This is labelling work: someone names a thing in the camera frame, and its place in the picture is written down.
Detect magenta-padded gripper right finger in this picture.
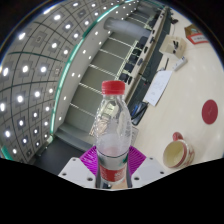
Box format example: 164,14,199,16
127,145,167,189

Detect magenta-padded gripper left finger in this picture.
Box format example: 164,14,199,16
57,145,100,190

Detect clear red-capped water bottle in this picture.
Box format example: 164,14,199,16
93,79,134,190

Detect red flower-print mug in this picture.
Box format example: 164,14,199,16
162,131,196,170

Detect black folder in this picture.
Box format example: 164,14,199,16
129,100,150,127

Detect white paper sheet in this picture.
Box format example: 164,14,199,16
143,69,174,107

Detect flat round red coaster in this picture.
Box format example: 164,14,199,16
200,99,220,126

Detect black office chairs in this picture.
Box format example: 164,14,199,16
118,33,158,86

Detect white power strip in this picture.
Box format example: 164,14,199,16
171,56,187,72

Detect ceiling lights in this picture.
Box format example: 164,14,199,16
0,0,135,158

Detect long curved conference desk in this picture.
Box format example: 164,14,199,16
127,5,172,103

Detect open white box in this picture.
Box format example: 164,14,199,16
158,34,188,61

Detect open red-labelled cardboard box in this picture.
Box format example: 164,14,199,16
183,23,210,46

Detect grey round column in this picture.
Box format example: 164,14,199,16
103,17,152,42

